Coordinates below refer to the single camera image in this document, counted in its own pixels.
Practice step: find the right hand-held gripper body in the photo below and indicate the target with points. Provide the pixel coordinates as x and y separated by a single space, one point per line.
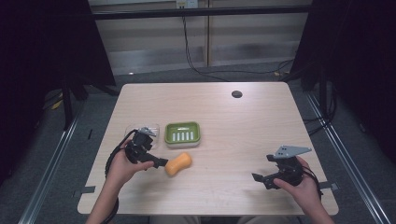
289 165

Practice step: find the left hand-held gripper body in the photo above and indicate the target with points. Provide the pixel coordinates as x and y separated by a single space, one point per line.
141 144

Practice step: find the orange soap bar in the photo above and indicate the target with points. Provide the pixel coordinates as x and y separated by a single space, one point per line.
178 164

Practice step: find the person's right hand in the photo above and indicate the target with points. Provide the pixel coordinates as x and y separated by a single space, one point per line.
303 191

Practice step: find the person's left hand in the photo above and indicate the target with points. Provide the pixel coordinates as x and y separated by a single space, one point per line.
124 169

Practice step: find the clear plastic packet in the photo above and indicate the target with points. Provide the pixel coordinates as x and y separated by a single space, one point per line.
154 130

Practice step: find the green soap dish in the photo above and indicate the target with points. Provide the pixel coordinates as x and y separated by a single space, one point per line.
182 135

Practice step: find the grey tape strip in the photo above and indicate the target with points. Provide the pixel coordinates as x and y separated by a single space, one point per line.
330 186
84 191

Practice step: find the dark round table grommet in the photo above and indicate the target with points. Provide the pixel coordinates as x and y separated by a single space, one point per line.
237 94

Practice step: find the dark curtain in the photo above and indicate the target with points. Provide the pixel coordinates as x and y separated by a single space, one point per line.
46 46
355 62

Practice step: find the black horizontal bar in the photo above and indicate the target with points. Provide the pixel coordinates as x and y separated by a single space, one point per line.
199 12

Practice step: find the metal floor rail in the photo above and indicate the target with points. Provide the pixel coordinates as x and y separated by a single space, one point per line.
348 155
46 174

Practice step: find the white wall socket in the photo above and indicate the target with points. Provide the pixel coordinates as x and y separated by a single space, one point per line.
186 3

